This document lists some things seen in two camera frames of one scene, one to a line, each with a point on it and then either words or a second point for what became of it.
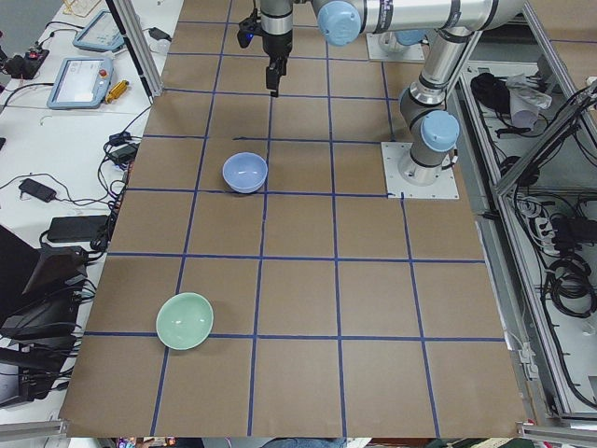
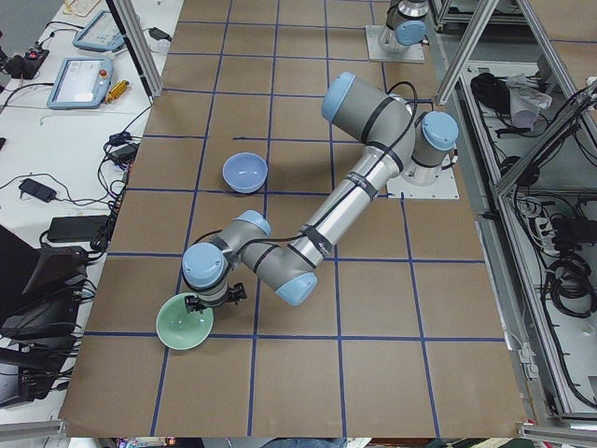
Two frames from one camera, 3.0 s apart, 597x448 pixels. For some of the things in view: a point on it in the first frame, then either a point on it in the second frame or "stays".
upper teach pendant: (102, 33) stays
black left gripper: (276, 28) to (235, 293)
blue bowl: (244, 172) stays
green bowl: (185, 321) stays
